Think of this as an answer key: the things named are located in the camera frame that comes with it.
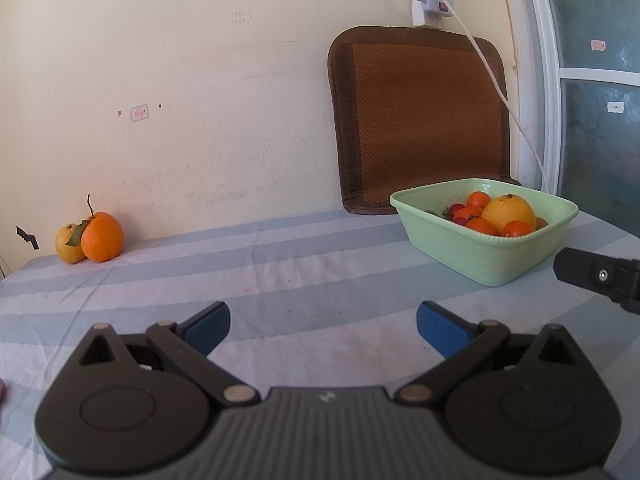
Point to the red window sticker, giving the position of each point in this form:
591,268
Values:
598,45

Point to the white plug adapter red switch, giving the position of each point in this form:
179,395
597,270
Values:
436,4

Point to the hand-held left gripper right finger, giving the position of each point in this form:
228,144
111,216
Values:
439,327

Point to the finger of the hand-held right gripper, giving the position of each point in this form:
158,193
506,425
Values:
585,270

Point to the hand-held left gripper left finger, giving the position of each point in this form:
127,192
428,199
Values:
210,326

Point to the light green plastic basket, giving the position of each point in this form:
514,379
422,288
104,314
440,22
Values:
475,260

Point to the brown woven seat mat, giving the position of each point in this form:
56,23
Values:
420,110

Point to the white window sticker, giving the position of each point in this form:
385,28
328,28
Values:
615,107

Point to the square wall sticker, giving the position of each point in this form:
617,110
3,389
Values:
140,112

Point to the orange with leaf and stem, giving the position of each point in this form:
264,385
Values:
102,240

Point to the white framed frosted window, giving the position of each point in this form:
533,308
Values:
600,150

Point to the dark red round object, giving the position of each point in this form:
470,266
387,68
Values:
2,391

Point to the blue white striped cloth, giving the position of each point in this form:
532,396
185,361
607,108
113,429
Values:
300,280

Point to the small red fruit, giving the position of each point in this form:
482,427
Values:
455,210

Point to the large yellow-orange citrus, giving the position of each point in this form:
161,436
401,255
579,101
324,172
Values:
510,211

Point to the yellow pear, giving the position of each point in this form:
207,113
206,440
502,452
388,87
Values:
64,247

